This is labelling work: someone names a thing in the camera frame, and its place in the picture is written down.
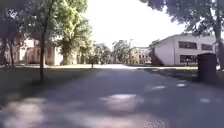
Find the row of trees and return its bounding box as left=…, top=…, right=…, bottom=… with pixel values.
left=78, top=39, right=133, bottom=66

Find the yellowish building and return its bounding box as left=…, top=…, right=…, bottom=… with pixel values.
left=128, top=46, right=152, bottom=65

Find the grey asphalt road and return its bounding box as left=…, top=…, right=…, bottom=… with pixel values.
left=0, top=64, right=224, bottom=128

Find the large green tree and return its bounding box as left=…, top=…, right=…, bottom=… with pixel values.
left=54, top=0, right=94, bottom=66

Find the white building with dark windows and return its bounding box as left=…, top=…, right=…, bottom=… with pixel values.
left=150, top=33, right=219, bottom=67

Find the grass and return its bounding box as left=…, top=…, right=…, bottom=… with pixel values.
left=143, top=67, right=224, bottom=86
left=0, top=66, right=98, bottom=104

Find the thin-trunked tree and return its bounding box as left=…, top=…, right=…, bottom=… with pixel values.
left=19, top=0, right=68, bottom=83

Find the pale building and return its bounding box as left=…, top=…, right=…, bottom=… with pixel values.
left=3, top=37, right=64, bottom=67

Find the dark box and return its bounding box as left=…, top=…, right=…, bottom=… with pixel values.
left=196, top=52, right=219, bottom=84

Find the dark tree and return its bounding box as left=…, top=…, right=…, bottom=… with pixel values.
left=0, top=0, right=23, bottom=68

